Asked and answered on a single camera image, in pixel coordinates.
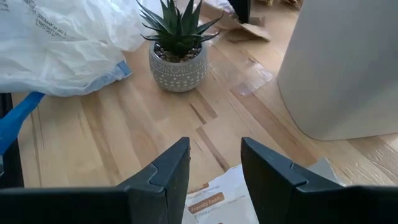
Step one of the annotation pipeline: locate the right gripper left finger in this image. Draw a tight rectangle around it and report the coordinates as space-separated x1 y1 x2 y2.
116 136 192 224

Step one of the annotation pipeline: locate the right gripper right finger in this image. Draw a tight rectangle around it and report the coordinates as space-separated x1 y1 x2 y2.
241 136 345 224

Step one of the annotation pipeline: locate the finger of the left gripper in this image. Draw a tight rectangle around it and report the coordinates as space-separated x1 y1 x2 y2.
228 0 252 25

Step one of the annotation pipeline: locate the brown paper sheet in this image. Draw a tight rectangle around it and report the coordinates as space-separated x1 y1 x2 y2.
198 2 272 44

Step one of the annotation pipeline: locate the brown paper wrapper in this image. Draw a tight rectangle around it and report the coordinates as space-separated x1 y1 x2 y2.
257 0 304 10

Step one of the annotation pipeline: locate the white plastic trash bin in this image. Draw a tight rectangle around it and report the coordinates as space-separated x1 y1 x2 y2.
276 0 398 141

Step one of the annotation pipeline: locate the large white plastic bag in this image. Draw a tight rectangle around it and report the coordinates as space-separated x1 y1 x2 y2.
0 0 164 98

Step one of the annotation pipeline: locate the succulent in grey patterned pot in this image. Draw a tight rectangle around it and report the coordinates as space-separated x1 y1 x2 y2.
136 0 224 93

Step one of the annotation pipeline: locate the blue bag strap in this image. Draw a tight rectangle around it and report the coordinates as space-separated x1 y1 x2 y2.
0 91 47 156

